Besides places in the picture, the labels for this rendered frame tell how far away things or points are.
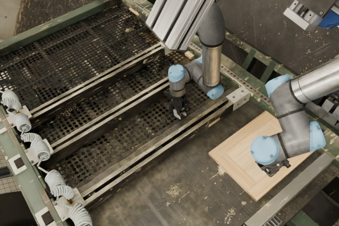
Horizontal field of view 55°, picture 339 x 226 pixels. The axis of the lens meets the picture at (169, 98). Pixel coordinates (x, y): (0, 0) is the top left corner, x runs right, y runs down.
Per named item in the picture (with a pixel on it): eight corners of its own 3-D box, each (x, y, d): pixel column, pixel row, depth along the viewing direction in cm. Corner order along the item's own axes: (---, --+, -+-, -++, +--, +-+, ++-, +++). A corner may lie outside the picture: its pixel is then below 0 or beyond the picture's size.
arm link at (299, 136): (312, 106, 85) (271, 120, 89) (329, 147, 83) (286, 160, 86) (310, 108, 93) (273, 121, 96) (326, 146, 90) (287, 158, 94)
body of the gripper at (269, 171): (257, 160, 114) (250, 156, 103) (276, 145, 112) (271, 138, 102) (272, 178, 110) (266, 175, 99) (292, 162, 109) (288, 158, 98)
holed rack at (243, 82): (288, 113, 166) (288, 112, 165) (284, 116, 165) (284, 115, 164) (119, -11, 257) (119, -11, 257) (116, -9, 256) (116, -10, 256)
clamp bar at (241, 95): (251, 102, 179) (257, 70, 161) (53, 242, 136) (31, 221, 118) (238, 92, 184) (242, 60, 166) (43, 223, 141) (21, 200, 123)
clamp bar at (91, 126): (211, 70, 197) (212, 39, 179) (24, 185, 154) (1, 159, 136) (200, 62, 202) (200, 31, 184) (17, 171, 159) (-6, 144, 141)
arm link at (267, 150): (285, 157, 84) (253, 167, 87) (289, 161, 94) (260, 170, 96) (274, 129, 87) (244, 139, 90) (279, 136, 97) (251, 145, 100)
